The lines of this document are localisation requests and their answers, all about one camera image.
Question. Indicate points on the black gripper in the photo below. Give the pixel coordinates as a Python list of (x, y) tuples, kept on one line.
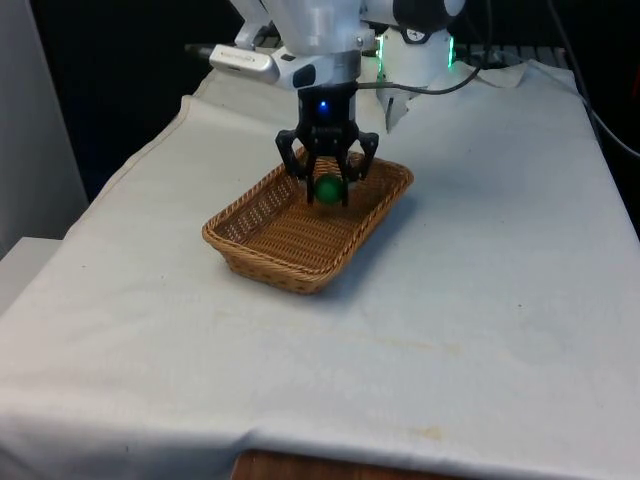
[(327, 117)]

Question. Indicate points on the green ball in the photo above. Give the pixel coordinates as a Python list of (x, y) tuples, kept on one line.
[(328, 190)]

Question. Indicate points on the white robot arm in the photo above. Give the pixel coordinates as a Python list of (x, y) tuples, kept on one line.
[(320, 25)]

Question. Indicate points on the brown wicker basket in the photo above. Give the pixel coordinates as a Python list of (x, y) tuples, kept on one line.
[(280, 240)]

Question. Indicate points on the pale grey cabinet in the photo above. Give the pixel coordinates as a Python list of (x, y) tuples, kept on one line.
[(35, 125)]

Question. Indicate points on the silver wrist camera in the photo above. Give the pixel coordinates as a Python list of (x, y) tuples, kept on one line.
[(240, 60)]

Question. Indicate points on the white plastic bracket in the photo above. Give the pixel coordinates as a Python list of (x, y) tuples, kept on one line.
[(255, 37)]

